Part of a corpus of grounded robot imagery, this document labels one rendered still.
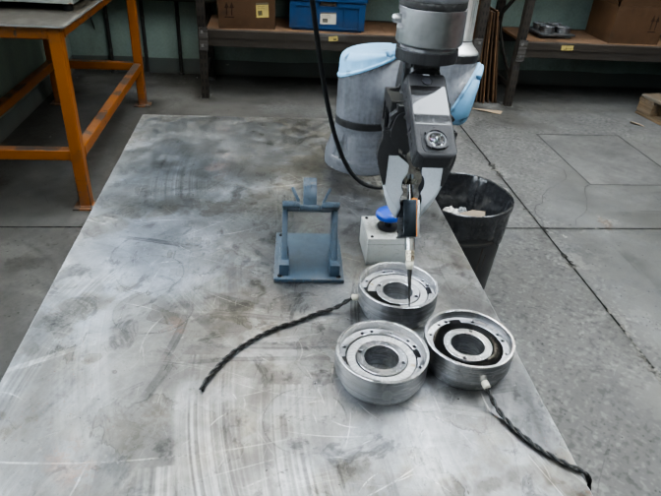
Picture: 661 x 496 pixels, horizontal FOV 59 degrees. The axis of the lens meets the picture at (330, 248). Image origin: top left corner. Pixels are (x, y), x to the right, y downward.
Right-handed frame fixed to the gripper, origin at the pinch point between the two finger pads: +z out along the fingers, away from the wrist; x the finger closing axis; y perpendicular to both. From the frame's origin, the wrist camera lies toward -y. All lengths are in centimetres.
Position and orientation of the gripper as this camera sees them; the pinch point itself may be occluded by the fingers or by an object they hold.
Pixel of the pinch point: (408, 211)
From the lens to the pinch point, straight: 75.2
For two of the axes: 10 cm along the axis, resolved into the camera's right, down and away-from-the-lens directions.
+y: -0.5, -5.3, 8.4
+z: -0.5, 8.5, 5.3
